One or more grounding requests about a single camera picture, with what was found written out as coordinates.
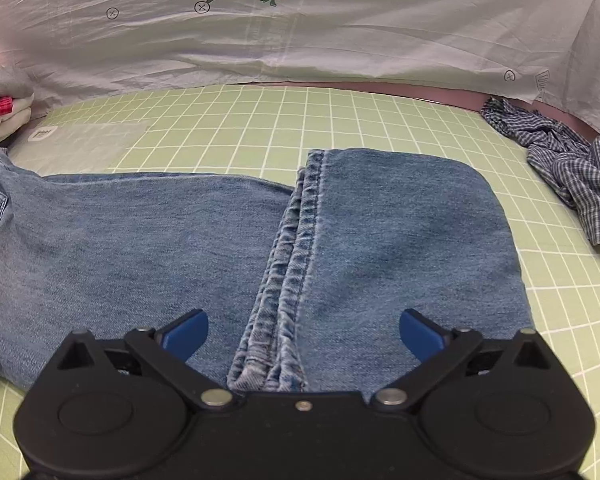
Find blue denim jeans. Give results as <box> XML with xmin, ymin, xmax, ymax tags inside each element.
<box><xmin>0</xmin><ymin>147</ymin><xmax>533</xmax><ymax>393</ymax></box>

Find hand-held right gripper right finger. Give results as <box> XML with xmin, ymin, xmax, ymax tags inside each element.
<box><xmin>371</xmin><ymin>310</ymin><xmax>551</xmax><ymax>410</ymax></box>

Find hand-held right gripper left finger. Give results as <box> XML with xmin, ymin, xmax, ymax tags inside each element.
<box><xmin>57</xmin><ymin>309</ymin><xmax>233</xmax><ymax>408</ymax></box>

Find grey folded garment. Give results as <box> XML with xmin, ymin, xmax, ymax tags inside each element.
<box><xmin>0</xmin><ymin>67</ymin><xmax>35</xmax><ymax>107</ymax></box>

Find blue plaid shirt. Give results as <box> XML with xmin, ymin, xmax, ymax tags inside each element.
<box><xmin>480</xmin><ymin>97</ymin><xmax>600</xmax><ymax>248</ymax></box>

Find stack of folded clothes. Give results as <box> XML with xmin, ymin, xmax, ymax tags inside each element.
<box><xmin>0</xmin><ymin>97</ymin><xmax>35</xmax><ymax>155</ymax></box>

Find white carrot-print sheet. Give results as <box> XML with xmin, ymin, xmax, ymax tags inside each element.
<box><xmin>0</xmin><ymin>0</ymin><xmax>600</xmax><ymax>148</ymax></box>

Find green grid mat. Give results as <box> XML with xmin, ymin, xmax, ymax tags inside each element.
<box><xmin>0</xmin><ymin>84</ymin><xmax>600</xmax><ymax>480</ymax></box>

